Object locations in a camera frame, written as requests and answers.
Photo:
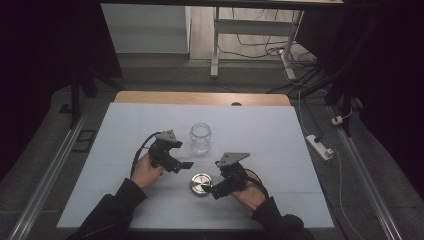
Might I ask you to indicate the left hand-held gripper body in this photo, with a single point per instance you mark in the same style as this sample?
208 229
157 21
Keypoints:
161 154

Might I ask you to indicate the black metal stand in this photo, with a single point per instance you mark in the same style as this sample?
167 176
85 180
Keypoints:
76 96
343 90

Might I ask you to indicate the aluminium floor rail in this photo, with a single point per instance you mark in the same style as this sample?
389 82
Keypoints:
365 176
50 176

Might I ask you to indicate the small white adapter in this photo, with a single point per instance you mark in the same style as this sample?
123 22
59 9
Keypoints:
337 120

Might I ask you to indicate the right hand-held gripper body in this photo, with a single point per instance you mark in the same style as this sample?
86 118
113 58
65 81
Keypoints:
231 178

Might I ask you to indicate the grey cabinet panel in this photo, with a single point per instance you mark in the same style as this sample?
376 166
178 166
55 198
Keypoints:
146 30

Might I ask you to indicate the clear glass jar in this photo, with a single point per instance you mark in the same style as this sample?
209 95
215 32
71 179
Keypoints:
200 140

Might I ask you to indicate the round silver metal lid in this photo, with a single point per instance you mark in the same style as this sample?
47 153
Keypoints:
201 184

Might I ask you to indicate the white desk frame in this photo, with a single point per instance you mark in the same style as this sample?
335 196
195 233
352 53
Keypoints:
253 26

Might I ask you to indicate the wooden table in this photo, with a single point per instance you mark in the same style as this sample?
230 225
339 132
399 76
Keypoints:
186 98

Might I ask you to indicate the person's left hand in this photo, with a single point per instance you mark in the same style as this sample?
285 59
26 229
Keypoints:
146 173

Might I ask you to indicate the person's right hand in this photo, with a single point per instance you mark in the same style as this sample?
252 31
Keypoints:
250 198

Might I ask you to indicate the pale blue table mat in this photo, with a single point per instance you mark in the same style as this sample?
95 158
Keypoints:
266 133

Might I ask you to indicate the white power strip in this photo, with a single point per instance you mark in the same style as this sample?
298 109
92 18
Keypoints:
319 146

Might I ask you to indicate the black rectangular floor frame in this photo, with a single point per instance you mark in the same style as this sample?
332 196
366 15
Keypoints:
84 140

